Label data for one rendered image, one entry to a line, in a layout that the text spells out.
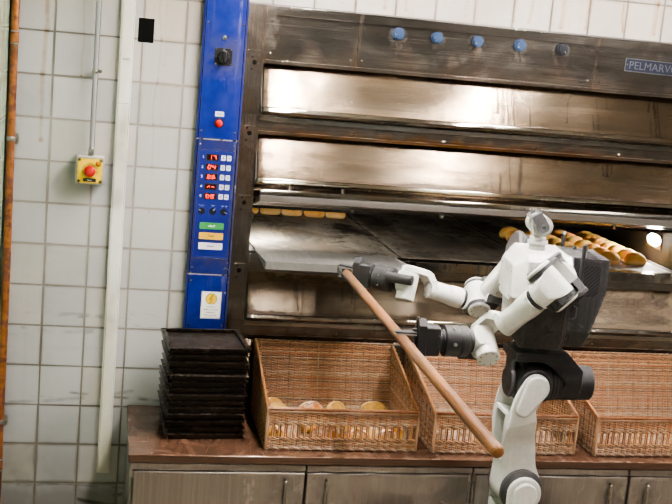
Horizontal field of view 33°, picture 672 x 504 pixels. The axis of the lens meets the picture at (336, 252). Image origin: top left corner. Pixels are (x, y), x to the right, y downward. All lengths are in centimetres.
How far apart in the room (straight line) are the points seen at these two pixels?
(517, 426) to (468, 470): 51
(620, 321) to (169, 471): 195
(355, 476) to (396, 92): 143
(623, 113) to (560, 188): 39
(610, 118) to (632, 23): 37
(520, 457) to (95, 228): 173
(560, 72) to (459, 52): 42
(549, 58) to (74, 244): 194
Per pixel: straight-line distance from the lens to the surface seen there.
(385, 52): 430
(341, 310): 436
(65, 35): 417
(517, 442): 369
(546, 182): 451
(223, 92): 416
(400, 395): 428
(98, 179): 412
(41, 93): 418
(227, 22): 415
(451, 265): 444
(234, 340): 410
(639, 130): 463
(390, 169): 432
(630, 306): 477
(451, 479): 410
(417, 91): 433
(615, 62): 460
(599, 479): 430
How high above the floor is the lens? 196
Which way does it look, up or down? 10 degrees down
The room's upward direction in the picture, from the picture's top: 5 degrees clockwise
